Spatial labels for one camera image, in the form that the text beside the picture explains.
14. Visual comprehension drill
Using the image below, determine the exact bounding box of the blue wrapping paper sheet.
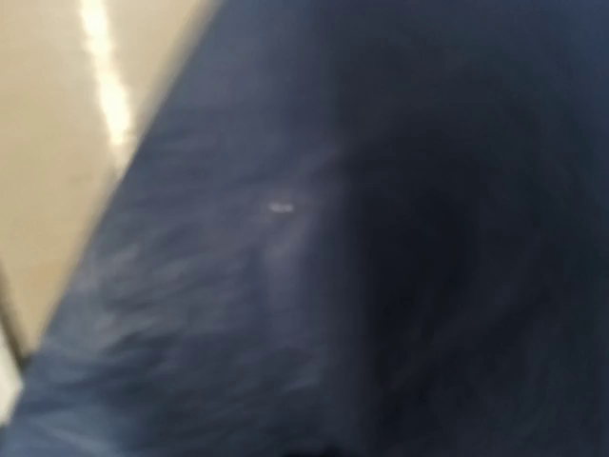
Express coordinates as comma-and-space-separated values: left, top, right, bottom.
1, 1, 608, 456

